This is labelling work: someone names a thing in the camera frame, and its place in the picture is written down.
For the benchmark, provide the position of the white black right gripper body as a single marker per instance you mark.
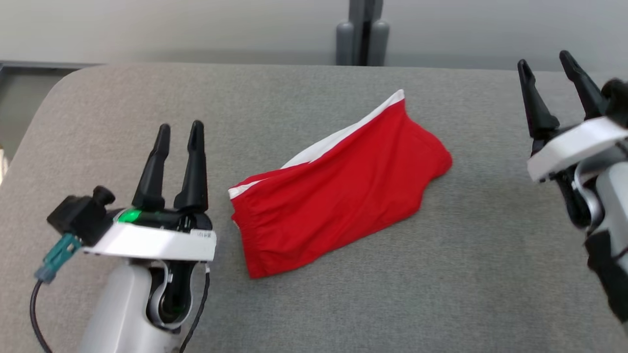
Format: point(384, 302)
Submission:
point(574, 144)

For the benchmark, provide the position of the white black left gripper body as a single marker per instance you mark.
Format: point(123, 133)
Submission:
point(157, 242)

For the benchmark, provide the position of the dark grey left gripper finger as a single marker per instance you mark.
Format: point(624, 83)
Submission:
point(194, 186)
point(149, 186)

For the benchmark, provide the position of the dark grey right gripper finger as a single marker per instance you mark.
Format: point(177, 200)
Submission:
point(537, 113)
point(586, 95)

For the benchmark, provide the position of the red shorts with white trim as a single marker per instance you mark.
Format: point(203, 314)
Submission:
point(333, 196)

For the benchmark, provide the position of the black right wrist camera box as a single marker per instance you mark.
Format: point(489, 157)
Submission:
point(618, 98)

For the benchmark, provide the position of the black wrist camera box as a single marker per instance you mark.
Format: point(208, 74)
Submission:
point(78, 215)
point(618, 98)

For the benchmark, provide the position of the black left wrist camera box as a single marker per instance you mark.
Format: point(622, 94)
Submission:
point(78, 215)

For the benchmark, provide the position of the grey wall base strip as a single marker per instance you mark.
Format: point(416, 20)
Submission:
point(49, 64)

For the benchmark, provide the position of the grey metal partition post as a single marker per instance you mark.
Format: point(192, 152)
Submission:
point(360, 29)

